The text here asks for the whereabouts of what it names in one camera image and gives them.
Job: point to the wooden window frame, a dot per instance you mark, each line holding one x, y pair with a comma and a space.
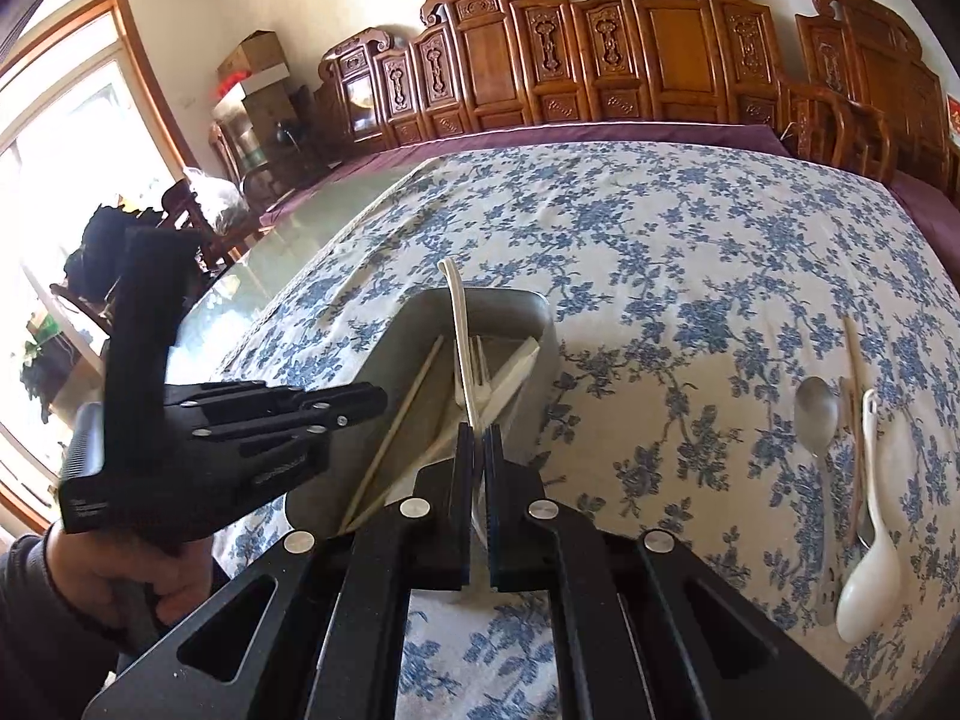
150, 82

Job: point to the cream plastic spoon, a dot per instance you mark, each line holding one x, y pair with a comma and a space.
459, 330

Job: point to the round metal spoon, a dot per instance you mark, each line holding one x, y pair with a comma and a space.
816, 409

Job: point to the long purple sofa cushion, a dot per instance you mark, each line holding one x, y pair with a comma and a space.
525, 139

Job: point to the person's left hand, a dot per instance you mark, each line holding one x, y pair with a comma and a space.
97, 566

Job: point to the carved wooden sofa bench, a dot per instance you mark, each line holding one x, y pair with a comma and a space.
600, 52

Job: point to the purple armchair cushion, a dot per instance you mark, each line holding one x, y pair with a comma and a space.
934, 217

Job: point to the black cloth pile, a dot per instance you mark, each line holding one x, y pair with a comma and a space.
97, 247

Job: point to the carved wooden armchair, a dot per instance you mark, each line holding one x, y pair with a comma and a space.
885, 82

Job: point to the rectangular metal tray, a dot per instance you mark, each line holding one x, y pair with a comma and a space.
510, 322

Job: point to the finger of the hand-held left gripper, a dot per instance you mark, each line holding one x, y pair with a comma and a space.
300, 435
300, 397

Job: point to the blue floral tablecloth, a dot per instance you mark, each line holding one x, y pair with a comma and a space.
712, 255

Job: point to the white box with red top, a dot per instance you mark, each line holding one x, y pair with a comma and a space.
251, 82

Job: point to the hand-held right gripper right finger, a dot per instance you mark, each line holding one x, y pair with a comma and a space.
514, 532

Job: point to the red card sign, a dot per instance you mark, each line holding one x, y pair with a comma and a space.
954, 116

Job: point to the person's left forearm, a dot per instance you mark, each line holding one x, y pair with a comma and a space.
45, 645

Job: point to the large white ceramic spoon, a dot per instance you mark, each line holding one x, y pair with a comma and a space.
866, 592

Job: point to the carved wooden dining chair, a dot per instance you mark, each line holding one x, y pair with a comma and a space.
214, 229

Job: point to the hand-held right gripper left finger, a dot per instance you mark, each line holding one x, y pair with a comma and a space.
454, 525

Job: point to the black desk fan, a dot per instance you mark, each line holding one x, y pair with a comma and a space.
289, 139

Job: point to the translucent plastic bag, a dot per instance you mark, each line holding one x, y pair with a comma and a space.
217, 195

